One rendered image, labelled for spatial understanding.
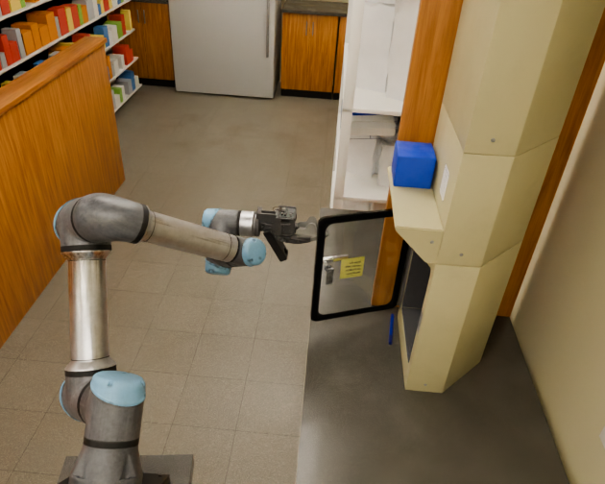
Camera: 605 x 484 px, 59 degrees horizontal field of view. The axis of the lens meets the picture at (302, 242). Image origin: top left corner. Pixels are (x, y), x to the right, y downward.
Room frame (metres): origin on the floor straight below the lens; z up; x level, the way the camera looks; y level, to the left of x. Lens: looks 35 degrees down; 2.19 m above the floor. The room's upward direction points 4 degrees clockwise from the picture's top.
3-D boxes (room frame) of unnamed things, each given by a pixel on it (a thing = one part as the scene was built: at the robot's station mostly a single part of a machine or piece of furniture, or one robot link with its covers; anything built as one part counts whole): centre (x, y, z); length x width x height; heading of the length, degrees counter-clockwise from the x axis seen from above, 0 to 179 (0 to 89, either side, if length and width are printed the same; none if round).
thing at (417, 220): (1.22, -0.28, 1.46); 0.32 x 0.11 x 0.10; 178
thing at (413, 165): (1.31, -0.28, 1.56); 0.10 x 0.10 x 0.09; 88
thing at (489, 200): (1.21, -0.46, 1.33); 0.32 x 0.25 x 0.77; 178
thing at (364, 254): (1.32, -0.19, 1.19); 0.30 x 0.01 x 0.40; 108
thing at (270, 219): (1.30, 0.08, 1.34); 0.12 x 0.08 x 0.09; 88
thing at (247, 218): (1.31, 0.16, 1.33); 0.08 x 0.05 x 0.08; 178
